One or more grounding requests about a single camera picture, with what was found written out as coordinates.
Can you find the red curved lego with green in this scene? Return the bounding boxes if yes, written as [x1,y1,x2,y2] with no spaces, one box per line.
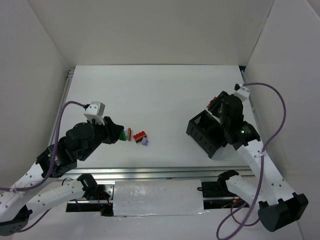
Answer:
[119,130,127,141]

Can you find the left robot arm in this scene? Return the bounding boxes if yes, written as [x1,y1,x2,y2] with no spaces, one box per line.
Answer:
[0,116,124,236]

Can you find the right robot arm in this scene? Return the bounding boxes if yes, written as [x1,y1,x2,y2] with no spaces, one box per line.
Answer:
[207,88,309,232]

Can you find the brown flat lego plate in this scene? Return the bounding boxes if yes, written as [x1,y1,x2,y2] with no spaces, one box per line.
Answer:
[127,127,132,141]

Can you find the black compartment container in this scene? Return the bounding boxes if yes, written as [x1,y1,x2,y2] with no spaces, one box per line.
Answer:
[186,110,228,159]

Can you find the red brown lego brick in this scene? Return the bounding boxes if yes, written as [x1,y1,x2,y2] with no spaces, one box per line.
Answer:
[133,131,147,143]

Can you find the lavender lego brick front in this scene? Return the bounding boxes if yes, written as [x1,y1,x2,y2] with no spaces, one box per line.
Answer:
[141,137,148,146]

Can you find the white taped cover sheet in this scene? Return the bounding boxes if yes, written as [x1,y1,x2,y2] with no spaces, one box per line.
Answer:
[113,179,205,217]

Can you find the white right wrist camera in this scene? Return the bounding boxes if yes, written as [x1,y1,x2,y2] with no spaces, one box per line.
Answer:
[233,83,250,102]

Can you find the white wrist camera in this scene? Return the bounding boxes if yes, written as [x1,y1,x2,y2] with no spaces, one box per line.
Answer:
[84,101,105,125]
[233,83,250,102]

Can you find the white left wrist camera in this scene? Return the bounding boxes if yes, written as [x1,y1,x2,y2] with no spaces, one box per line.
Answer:
[84,101,105,125]

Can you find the aluminium right rail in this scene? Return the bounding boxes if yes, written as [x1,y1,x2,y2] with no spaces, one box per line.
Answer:
[239,65,262,135]

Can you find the aluminium front rail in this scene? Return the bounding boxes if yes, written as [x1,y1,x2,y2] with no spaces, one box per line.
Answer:
[59,166,254,182]

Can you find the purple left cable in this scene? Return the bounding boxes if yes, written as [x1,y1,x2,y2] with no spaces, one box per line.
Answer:
[0,100,88,233]

